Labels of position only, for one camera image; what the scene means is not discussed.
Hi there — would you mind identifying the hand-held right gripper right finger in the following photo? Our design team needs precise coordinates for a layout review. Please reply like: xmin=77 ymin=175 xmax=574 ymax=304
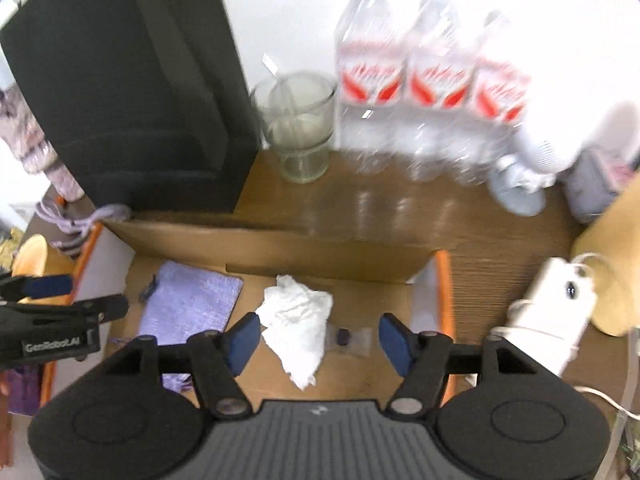
xmin=377 ymin=312 xmax=538 ymax=418

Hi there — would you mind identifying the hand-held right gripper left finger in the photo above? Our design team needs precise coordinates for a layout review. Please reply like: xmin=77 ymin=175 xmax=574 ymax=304
xmin=102 ymin=312 xmax=262 ymax=419

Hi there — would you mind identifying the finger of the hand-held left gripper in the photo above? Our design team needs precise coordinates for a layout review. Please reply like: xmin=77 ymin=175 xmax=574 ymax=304
xmin=0 ymin=274 xmax=74 ymax=303
xmin=0 ymin=294 xmax=131 ymax=326

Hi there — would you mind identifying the clear bag with purple stone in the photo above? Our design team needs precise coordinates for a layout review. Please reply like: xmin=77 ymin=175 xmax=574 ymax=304
xmin=322 ymin=325 xmax=373 ymax=358

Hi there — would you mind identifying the white tissue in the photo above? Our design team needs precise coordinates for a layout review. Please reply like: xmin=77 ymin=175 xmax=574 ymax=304
xmin=256 ymin=275 xmax=335 ymax=391

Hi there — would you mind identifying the purple cloth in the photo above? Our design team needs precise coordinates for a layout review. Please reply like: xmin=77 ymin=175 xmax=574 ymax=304
xmin=137 ymin=260 xmax=245 ymax=391

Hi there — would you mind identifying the cardboard box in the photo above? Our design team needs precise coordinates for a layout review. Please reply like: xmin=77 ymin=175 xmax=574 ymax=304
xmin=40 ymin=217 xmax=456 ymax=406

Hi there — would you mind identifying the yellow mug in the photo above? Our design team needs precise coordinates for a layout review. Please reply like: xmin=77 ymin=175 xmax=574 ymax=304
xmin=11 ymin=234 xmax=76 ymax=281

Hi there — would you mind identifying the purple packet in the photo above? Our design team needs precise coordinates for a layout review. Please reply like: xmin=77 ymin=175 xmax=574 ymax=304
xmin=5 ymin=365 xmax=43 ymax=416

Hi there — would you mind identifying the patterned purple vase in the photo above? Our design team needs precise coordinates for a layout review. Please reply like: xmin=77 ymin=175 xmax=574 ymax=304
xmin=0 ymin=85 xmax=86 ymax=203

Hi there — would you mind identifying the white power bank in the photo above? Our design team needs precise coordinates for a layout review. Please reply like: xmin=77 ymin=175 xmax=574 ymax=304
xmin=505 ymin=257 xmax=598 ymax=378

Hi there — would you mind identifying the black paper bag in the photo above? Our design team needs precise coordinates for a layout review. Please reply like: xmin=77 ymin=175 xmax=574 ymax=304
xmin=0 ymin=0 xmax=263 ymax=216

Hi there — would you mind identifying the glass cup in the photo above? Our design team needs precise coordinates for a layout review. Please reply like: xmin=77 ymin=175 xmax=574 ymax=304
xmin=250 ymin=70 xmax=338 ymax=183

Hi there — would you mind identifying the wooden lamp base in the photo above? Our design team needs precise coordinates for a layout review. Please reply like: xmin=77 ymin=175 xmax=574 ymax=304
xmin=570 ymin=175 xmax=640 ymax=338

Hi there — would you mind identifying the white robot figure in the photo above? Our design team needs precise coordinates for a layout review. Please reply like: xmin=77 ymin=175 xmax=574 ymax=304
xmin=487 ymin=100 xmax=638 ymax=218

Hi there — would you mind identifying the small grey box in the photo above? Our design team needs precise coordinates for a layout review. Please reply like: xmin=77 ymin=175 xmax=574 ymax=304
xmin=565 ymin=147 xmax=638 ymax=226

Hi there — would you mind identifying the red label water bottle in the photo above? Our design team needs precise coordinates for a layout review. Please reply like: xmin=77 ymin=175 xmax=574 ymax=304
xmin=460 ymin=10 xmax=531 ymax=188
xmin=405 ymin=0 xmax=476 ymax=183
xmin=334 ymin=0 xmax=408 ymax=176

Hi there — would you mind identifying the clear spoon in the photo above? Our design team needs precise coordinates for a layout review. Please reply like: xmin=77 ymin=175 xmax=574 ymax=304
xmin=262 ymin=54 xmax=301 ymax=126

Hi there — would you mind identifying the purple cable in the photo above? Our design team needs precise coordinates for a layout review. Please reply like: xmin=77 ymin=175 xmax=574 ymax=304
xmin=37 ymin=195 xmax=133 ymax=261

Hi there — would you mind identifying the white cable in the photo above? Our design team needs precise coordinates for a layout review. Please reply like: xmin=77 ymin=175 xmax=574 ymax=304
xmin=490 ymin=252 xmax=640 ymax=421

